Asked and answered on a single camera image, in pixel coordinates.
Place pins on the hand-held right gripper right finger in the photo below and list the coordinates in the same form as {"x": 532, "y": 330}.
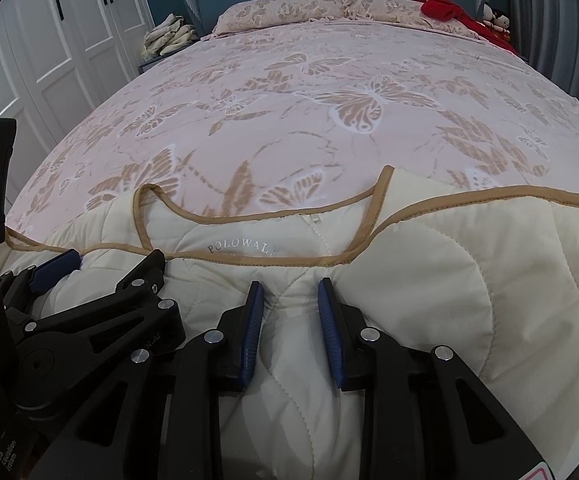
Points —
{"x": 329, "y": 335}

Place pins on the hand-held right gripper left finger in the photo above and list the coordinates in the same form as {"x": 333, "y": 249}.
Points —
{"x": 252, "y": 335}

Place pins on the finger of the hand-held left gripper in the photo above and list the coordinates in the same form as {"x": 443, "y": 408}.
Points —
{"x": 134, "y": 305}
{"x": 54, "y": 270}

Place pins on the cream quilted jacket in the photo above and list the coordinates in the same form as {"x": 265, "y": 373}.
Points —
{"x": 444, "y": 285}

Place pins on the pile of beige clothes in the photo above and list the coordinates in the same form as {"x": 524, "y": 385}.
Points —
{"x": 169, "y": 35}

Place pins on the white panelled wardrobe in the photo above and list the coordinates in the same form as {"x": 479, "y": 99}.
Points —
{"x": 44, "y": 60}

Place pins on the pink butterfly bedspread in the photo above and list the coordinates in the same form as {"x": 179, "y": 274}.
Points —
{"x": 294, "y": 125}

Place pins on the grey bedside table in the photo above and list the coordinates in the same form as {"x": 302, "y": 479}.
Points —
{"x": 149, "y": 66}

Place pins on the pink butterfly pillow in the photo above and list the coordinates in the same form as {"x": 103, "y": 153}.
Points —
{"x": 394, "y": 10}
{"x": 279, "y": 12}

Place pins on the red garment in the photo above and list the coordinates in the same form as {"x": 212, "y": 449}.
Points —
{"x": 449, "y": 10}

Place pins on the pair of dolls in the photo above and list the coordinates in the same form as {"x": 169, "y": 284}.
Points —
{"x": 497, "y": 20}

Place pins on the grey curtain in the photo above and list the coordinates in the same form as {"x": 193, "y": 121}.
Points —
{"x": 559, "y": 20}

